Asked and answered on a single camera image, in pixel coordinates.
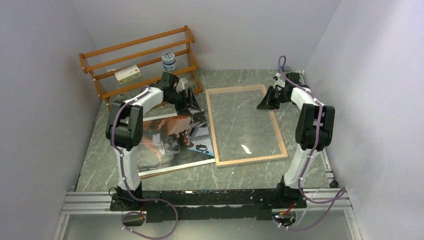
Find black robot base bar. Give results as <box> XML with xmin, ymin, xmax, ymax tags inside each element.
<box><xmin>109</xmin><ymin>183</ymin><xmax>307</xmax><ymax>223</ymax></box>

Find light wooden picture frame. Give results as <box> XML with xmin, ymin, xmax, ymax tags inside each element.
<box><xmin>205</xmin><ymin>84</ymin><xmax>289</xmax><ymax>168</ymax></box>

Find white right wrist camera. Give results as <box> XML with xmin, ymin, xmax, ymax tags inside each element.
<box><xmin>273</xmin><ymin>72</ymin><xmax>286</xmax><ymax>91</ymax></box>

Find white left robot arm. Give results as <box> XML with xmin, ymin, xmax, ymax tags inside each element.
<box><xmin>105</xmin><ymin>72</ymin><xmax>201</xmax><ymax>210</ymax></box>

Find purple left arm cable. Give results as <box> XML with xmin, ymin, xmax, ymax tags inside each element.
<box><xmin>109</xmin><ymin>85</ymin><xmax>180</xmax><ymax>240</ymax></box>

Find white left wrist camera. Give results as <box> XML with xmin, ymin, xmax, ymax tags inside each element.
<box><xmin>175</xmin><ymin>78</ymin><xmax>188</xmax><ymax>93</ymax></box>

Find aluminium rail frame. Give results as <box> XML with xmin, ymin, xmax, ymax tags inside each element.
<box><xmin>49</xmin><ymin>69</ymin><xmax>364</xmax><ymax>240</ymax></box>

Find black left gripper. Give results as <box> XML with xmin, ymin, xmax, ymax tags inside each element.
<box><xmin>166</xmin><ymin>87</ymin><xmax>202</xmax><ymax>117</ymax></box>

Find large printed photo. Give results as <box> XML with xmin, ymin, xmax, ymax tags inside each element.
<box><xmin>135</xmin><ymin>110</ymin><xmax>215</xmax><ymax>173</ymax></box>

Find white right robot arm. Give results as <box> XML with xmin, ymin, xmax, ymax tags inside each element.
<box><xmin>256</xmin><ymin>73</ymin><xmax>336</xmax><ymax>208</ymax></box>

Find white green box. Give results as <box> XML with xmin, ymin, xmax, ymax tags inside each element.
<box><xmin>114</xmin><ymin>64</ymin><xmax>142</xmax><ymax>85</ymax></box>

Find wooden frame backing board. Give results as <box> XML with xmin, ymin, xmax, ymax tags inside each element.
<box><xmin>138</xmin><ymin>168</ymin><xmax>181</xmax><ymax>179</ymax></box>

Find clear acrylic sheet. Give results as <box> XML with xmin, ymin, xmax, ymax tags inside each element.
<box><xmin>209</xmin><ymin>88</ymin><xmax>283</xmax><ymax>163</ymax></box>

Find orange wooden shelf rack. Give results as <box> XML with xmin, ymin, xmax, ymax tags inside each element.
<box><xmin>78</xmin><ymin>25</ymin><xmax>204</xmax><ymax>108</ymax></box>

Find white blue jar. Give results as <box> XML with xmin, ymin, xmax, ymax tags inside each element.
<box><xmin>161</xmin><ymin>52</ymin><xmax>177</xmax><ymax>72</ymax></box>

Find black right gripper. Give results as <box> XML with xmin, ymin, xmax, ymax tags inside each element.
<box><xmin>256</xmin><ymin>86</ymin><xmax>290</xmax><ymax>111</ymax></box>

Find clear tape roll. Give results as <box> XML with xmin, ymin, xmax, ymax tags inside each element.
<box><xmin>110</xmin><ymin>93</ymin><xmax>129</xmax><ymax>103</ymax></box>

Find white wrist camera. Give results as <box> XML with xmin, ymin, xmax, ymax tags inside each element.
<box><xmin>273</xmin><ymin>72</ymin><xmax>286</xmax><ymax>91</ymax></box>
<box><xmin>175</xmin><ymin>78</ymin><xmax>188</xmax><ymax>93</ymax></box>

